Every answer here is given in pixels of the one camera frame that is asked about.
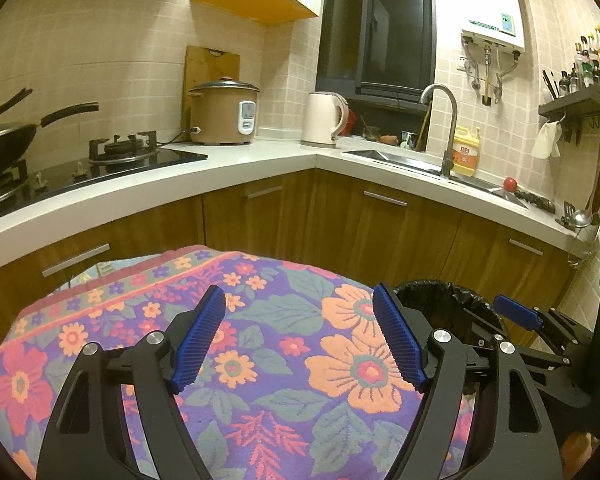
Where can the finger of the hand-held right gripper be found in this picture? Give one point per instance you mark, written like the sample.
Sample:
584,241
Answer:
485,327
517,312

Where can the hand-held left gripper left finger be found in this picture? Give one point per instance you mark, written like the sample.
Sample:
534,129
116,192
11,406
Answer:
200,340

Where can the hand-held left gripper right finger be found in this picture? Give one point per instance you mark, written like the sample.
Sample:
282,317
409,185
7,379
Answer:
397,340

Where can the black trash bin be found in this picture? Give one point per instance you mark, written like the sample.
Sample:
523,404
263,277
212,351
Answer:
430,300

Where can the floral tablecloth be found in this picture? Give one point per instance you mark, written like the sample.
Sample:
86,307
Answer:
280,360

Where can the slotted steel spatula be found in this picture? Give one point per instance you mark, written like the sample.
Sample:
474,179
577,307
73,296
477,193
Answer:
568,212

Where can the dark scrubbing brush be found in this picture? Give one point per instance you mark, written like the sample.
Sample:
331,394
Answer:
535,201

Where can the steel ladle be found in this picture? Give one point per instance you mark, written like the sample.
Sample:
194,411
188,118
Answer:
582,217

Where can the red tomato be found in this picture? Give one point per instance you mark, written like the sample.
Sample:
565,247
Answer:
510,184

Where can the wooden base cabinets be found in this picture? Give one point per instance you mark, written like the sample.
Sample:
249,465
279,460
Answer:
330,220

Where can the yellow detergent bottle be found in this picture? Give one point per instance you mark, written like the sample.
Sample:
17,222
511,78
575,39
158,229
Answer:
465,155

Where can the white hanging cloth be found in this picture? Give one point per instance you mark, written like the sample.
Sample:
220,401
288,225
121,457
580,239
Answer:
547,140

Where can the steel sink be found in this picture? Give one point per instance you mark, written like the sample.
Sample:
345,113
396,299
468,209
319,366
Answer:
395,157

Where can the steel faucet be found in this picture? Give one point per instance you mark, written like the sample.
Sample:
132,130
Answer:
450,130

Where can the black gas stove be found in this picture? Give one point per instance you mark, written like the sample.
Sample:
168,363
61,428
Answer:
130,157

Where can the small steel cup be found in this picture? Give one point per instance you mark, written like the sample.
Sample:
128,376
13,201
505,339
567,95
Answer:
408,140

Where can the red pot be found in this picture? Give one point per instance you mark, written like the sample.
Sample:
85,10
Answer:
350,122

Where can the brown rice cooker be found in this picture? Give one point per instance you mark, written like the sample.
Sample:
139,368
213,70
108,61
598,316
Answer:
220,115

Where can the cream electric kettle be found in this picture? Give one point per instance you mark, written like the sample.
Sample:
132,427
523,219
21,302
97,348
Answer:
320,120

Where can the row of condiment bottles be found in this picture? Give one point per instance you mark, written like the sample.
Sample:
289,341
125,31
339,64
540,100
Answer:
590,65

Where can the wooden cutting board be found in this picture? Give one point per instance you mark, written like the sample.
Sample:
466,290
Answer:
205,67

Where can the black wok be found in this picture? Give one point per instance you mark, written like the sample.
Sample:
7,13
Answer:
5,145

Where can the dark window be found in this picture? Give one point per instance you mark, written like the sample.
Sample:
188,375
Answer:
380,25

